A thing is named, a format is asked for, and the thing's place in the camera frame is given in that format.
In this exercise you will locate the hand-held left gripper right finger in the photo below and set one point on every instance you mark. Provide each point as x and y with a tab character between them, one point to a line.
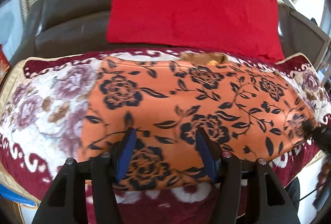
205	154

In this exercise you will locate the orange floral garment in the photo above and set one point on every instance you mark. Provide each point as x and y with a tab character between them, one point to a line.
181	100

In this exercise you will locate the white metal frame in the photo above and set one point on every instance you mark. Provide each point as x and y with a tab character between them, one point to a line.
318	32

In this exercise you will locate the red towel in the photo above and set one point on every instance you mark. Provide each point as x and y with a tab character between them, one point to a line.
194	7

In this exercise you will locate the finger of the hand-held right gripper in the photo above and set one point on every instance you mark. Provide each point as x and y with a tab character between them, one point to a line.
319	136

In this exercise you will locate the floral plush blanket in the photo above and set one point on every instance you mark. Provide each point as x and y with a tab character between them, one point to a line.
46	110

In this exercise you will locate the blue cloth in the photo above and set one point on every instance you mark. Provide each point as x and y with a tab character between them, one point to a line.
15	195

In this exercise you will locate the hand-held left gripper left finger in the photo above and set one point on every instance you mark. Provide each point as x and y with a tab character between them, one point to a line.
126	151

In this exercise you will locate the red printed box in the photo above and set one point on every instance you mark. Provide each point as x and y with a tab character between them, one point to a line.
4	63

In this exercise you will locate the brown leather sofa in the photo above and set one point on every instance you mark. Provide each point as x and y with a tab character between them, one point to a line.
72	32

